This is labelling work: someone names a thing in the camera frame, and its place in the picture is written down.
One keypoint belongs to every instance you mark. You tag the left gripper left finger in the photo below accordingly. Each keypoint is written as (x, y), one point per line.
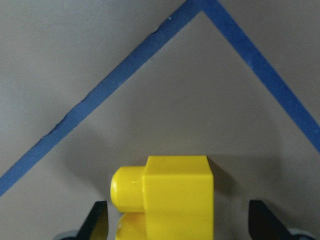
(96, 224)

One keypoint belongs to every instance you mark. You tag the yellow toy block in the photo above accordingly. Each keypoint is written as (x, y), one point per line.
(171, 197)

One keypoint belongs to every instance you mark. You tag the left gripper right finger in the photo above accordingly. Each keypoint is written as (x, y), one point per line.
(264, 225)

